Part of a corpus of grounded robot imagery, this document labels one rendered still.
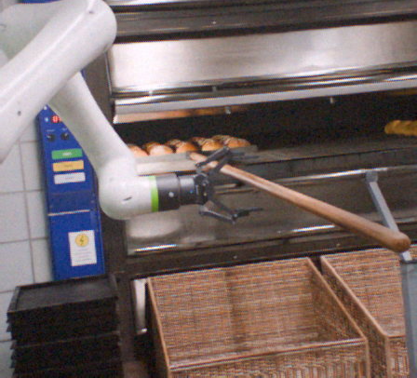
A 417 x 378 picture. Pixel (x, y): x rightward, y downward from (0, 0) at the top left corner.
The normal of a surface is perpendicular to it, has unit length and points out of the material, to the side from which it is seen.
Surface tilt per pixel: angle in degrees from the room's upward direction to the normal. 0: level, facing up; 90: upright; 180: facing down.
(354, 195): 70
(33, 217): 90
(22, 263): 90
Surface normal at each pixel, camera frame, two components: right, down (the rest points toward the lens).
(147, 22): 0.19, 0.09
